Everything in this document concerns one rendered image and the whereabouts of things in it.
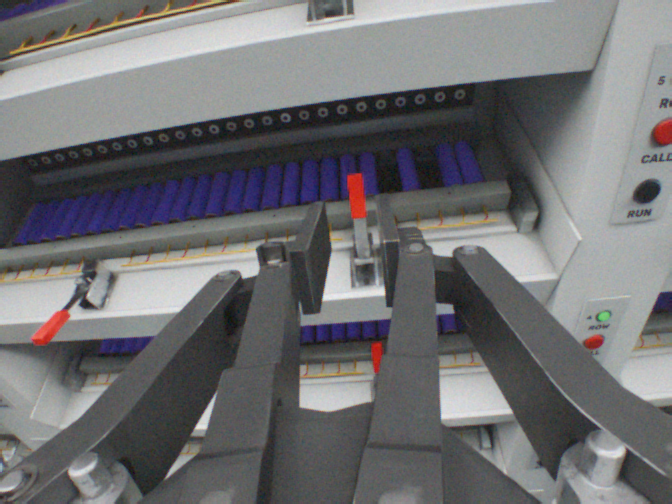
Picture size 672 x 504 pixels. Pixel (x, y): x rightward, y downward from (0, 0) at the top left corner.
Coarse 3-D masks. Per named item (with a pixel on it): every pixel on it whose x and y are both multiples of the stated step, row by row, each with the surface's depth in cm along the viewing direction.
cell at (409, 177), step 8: (400, 152) 39; (408, 152) 39; (400, 160) 39; (408, 160) 38; (400, 168) 38; (408, 168) 37; (416, 168) 38; (400, 176) 38; (408, 176) 37; (416, 176) 37; (408, 184) 36; (416, 184) 36
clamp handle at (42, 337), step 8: (80, 280) 34; (88, 288) 34; (80, 296) 33; (72, 304) 32; (56, 312) 31; (64, 312) 31; (48, 320) 30; (56, 320) 30; (64, 320) 31; (40, 328) 30; (48, 328) 29; (56, 328) 30; (40, 336) 29; (48, 336) 29; (40, 344) 29
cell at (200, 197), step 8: (200, 176) 42; (208, 176) 42; (200, 184) 41; (208, 184) 41; (200, 192) 40; (208, 192) 41; (192, 200) 40; (200, 200) 40; (192, 208) 39; (200, 208) 39; (192, 216) 39; (200, 216) 39
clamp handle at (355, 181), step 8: (352, 176) 29; (360, 176) 29; (352, 184) 29; (360, 184) 29; (352, 192) 30; (360, 192) 30; (352, 200) 30; (360, 200) 30; (352, 208) 30; (360, 208) 30; (352, 216) 30; (360, 216) 30; (360, 224) 31; (360, 232) 31; (360, 240) 31; (360, 248) 31; (368, 248) 31; (360, 256) 31; (368, 256) 31
